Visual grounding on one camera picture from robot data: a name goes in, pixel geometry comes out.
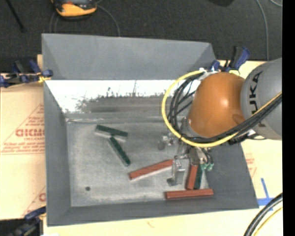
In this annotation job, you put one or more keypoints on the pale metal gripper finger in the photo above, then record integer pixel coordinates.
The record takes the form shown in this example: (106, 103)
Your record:
(171, 178)
(180, 174)

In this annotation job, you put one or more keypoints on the red-brown flat block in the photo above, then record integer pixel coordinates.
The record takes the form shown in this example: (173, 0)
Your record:
(191, 177)
(150, 170)
(188, 194)

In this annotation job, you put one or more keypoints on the dark green flat block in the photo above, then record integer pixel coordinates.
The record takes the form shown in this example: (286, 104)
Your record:
(111, 132)
(119, 152)
(199, 178)

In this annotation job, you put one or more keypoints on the grey metal bin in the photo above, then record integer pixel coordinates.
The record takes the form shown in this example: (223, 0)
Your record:
(100, 176)

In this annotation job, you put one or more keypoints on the black cylinder on white bracket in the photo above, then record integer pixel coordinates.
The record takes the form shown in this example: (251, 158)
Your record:
(165, 141)

